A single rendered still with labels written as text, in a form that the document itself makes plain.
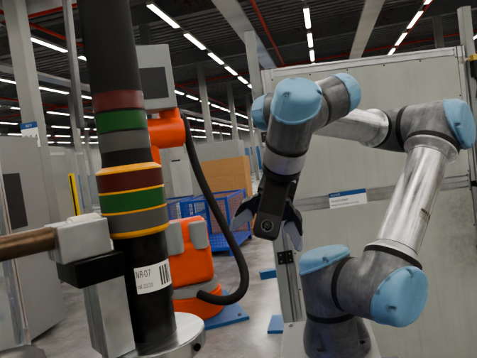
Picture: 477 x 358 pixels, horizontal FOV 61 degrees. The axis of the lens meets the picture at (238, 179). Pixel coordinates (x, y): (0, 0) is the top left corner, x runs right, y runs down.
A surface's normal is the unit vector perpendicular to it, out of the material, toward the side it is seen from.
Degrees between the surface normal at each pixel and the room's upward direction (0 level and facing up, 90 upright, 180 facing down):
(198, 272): 90
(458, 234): 90
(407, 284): 99
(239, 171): 90
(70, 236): 90
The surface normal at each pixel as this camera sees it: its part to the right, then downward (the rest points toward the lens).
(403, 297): 0.55, 0.10
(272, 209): -0.04, -0.29
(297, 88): 0.10, -0.75
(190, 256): 0.27, 0.01
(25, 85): -0.21, 0.08
